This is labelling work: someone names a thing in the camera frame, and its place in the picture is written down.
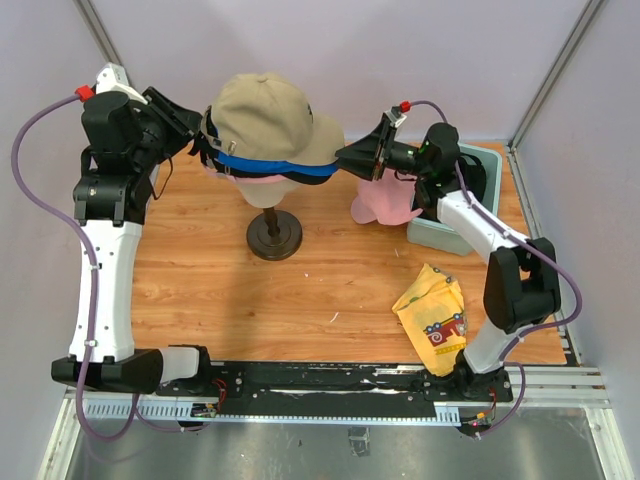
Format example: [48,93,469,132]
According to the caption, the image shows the blue cap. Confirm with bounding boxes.
[200,145,307,178]

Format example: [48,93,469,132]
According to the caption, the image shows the white cable duct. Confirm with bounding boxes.
[84,399,461,427]

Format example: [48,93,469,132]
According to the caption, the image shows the yellow printed cloth hat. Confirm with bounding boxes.
[392,264,468,377]

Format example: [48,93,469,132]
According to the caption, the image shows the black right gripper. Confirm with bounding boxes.
[334,119,431,181]

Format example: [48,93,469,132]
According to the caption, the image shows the light teal plastic bin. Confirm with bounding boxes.
[407,143,503,260]

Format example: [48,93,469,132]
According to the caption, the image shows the black cap in bin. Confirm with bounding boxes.
[454,153,487,202]

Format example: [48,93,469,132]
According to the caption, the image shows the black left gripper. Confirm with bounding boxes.
[131,86,202,172]

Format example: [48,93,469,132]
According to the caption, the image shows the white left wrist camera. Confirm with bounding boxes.
[75,62,148,104]

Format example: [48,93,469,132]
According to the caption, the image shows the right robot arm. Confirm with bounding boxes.
[335,107,561,400]

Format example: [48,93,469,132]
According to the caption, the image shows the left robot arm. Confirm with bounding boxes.
[51,87,214,396]

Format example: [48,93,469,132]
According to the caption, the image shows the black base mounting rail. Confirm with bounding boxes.
[156,361,513,413]

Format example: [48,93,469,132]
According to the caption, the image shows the cream mannequin head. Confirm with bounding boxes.
[235,178,302,209]

